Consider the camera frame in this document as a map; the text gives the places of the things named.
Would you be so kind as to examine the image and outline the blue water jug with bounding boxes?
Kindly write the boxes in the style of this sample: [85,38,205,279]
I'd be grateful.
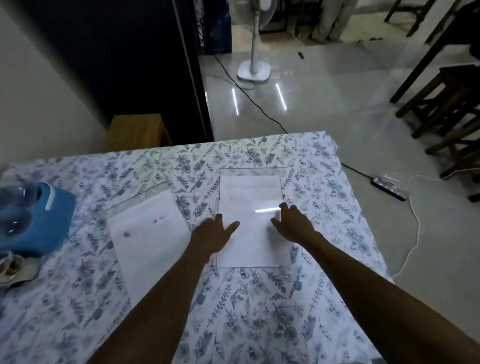
[202,0,233,55]

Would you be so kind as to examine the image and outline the white cable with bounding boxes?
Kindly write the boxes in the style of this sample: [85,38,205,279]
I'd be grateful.
[389,166,480,278]

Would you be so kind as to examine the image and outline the black power cable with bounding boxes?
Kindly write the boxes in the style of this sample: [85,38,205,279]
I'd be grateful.
[205,52,376,182]

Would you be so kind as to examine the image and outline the black refrigerator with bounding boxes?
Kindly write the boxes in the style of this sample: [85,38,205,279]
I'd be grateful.
[14,0,215,145]

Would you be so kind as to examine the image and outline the white standing fan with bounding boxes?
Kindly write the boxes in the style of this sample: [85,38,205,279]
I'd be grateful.
[227,0,280,83]

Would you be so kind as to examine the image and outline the person's right hand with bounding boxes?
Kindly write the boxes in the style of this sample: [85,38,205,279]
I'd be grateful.
[270,202,325,250]

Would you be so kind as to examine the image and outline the dark wooden table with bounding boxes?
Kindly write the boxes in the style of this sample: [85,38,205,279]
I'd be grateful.
[389,0,480,104]

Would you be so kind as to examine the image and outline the person's right forearm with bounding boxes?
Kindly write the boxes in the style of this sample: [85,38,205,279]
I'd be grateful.
[302,235,480,364]

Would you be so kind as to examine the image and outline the person's left forearm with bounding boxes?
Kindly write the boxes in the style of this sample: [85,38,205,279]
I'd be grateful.
[85,245,215,364]

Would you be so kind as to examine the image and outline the black power strip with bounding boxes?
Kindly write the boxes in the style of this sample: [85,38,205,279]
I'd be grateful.
[371,175,410,202]

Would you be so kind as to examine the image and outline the person's left hand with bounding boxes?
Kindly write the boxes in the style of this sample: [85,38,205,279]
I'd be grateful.
[189,213,241,263]

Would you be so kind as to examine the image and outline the menu paper with large dishes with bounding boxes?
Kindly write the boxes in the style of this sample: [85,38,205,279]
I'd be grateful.
[215,167,293,269]

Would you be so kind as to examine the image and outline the table with floral cloth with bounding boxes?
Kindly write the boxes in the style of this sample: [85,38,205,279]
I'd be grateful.
[0,130,395,364]

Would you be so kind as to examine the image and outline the small ceramic bowl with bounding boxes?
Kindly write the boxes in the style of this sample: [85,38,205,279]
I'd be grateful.
[0,251,40,290]

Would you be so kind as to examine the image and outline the menu paper with red lanterns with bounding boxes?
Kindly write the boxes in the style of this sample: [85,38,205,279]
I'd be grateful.
[98,183,205,301]

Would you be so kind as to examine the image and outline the light wooden stool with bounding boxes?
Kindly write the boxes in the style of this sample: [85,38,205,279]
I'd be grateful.
[104,113,173,153]

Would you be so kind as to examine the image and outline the beige curtain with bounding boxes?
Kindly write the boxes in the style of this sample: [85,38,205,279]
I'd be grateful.
[309,0,359,44]

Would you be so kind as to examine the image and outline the blue condiment caddy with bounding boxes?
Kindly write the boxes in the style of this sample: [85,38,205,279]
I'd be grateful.
[0,179,78,260]

